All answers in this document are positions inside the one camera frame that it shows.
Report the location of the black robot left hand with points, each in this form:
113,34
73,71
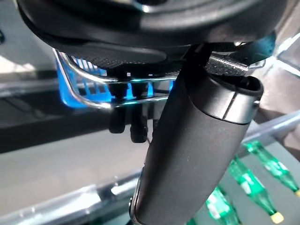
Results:
187,140

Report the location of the blue plastic shopping basket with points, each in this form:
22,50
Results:
93,90

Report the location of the clear plastic shelf edge rail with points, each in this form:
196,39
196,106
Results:
269,131
70,199

